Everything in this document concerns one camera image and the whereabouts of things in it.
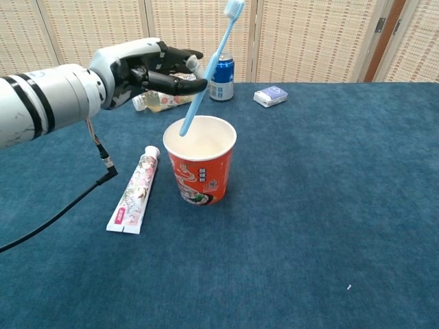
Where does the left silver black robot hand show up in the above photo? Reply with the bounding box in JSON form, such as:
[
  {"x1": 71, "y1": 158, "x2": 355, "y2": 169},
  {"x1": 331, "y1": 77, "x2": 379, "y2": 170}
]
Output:
[{"x1": 89, "y1": 37, "x2": 209, "y2": 110}]

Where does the light blue toothbrush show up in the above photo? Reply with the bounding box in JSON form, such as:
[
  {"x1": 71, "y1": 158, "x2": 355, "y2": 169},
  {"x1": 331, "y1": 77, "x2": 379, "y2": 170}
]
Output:
[{"x1": 179, "y1": 0, "x2": 246, "y2": 137}]

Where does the floral white toothpaste tube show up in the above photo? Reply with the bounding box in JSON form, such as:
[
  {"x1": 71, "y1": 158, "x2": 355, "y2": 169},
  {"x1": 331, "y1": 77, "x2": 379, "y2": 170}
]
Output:
[{"x1": 106, "y1": 145, "x2": 161, "y2": 235}]

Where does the red paper noodle cup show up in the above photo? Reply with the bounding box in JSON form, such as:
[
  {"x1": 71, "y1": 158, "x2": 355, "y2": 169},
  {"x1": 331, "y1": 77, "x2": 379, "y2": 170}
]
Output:
[{"x1": 162, "y1": 115, "x2": 238, "y2": 206}]

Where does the floral label tea bottle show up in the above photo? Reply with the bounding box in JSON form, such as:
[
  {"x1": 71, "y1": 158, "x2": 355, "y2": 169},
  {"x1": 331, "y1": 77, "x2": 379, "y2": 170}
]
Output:
[{"x1": 132, "y1": 89, "x2": 195, "y2": 114}]

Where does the blue drink can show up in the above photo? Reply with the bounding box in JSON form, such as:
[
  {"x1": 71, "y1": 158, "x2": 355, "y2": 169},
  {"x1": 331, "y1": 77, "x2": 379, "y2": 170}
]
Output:
[{"x1": 209, "y1": 51, "x2": 235, "y2": 101}]

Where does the blue white tissue pack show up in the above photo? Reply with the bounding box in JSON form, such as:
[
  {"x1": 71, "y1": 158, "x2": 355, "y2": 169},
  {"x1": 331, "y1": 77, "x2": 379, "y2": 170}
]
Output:
[{"x1": 252, "y1": 85, "x2": 289, "y2": 108}]

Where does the woven bamboo folding screen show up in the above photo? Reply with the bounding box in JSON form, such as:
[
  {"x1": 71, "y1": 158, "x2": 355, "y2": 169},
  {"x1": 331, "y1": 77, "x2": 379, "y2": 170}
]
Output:
[{"x1": 0, "y1": 0, "x2": 439, "y2": 84}]

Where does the blue table cloth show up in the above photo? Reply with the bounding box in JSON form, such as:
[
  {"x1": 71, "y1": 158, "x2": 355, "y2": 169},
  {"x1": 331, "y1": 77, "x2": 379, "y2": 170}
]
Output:
[{"x1": 0, "y1": 82, "x2": 439, "y2": 329}]

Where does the brown wooden post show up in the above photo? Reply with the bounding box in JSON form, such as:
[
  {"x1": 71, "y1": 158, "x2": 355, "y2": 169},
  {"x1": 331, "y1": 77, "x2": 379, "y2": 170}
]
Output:
[{"x1": 363, "y1": 0, "x2": 407, "y2": 82}]

